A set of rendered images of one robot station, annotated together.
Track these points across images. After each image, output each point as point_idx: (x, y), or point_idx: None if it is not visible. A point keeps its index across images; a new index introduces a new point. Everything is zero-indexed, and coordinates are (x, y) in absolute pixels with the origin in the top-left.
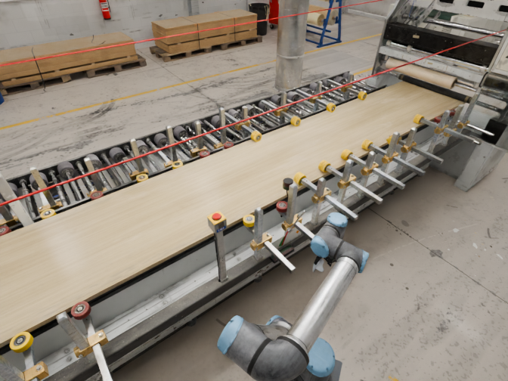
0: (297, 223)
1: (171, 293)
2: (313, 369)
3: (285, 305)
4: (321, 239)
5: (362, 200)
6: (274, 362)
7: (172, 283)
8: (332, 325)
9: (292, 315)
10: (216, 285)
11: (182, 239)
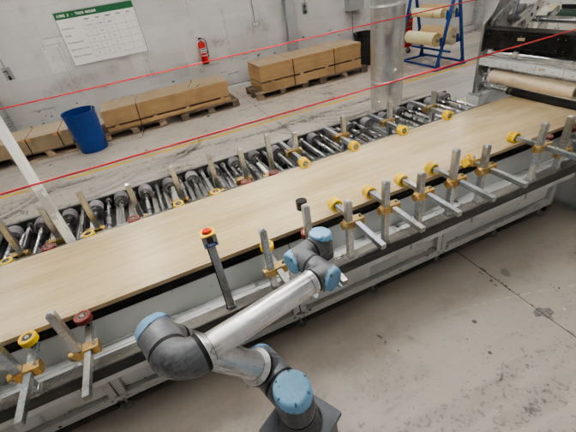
0: None
1: (183, 318)
2: (279, 402)
3: (326, 355)
4: (291, 252)
5: (420, 233)
6: (168, 353)
7: (186, 308)
8: (378, 385)
9: (332, 368)
10: (223, 312)
11: (193, 261)
